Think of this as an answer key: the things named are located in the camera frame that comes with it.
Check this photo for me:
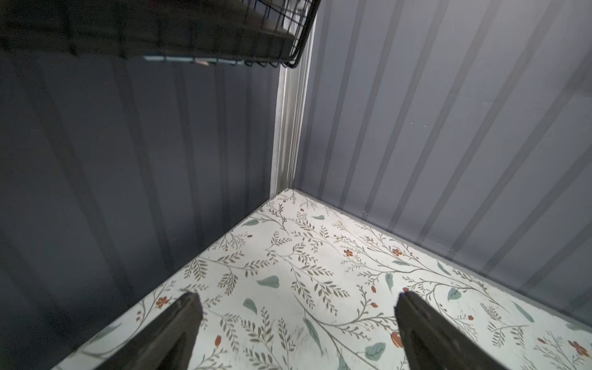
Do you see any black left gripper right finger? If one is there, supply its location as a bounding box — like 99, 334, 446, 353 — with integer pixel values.
394, 291, 505, 370

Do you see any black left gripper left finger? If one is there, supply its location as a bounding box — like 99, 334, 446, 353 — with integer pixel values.
98, 293, 204, 370

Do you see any floral table mat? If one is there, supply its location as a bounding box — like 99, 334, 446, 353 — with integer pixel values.
59, 190, 591, 369

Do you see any black wire side basket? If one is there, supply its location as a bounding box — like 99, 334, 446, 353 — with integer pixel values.
1, 0, 321, 68

